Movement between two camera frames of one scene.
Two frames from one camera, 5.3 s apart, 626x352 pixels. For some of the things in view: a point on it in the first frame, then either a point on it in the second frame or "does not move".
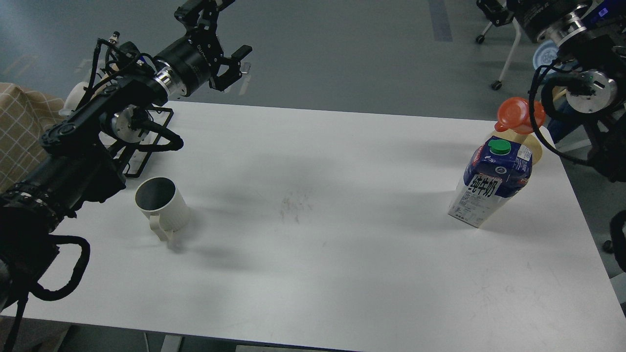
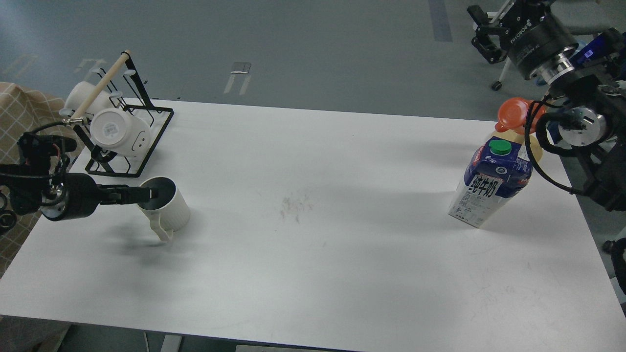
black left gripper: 187,66 -> 75,195
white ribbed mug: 159,198 does not move
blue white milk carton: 497,170 does not move
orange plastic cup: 513,115 does not move
